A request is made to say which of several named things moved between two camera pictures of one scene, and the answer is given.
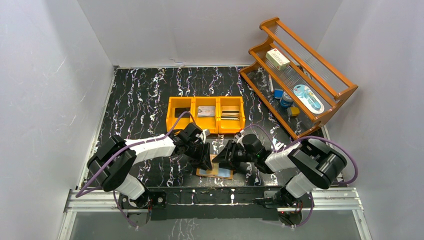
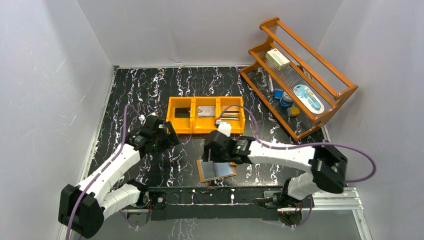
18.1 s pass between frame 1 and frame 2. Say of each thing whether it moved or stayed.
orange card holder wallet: moved
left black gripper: moved
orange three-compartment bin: stayed
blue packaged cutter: stayed
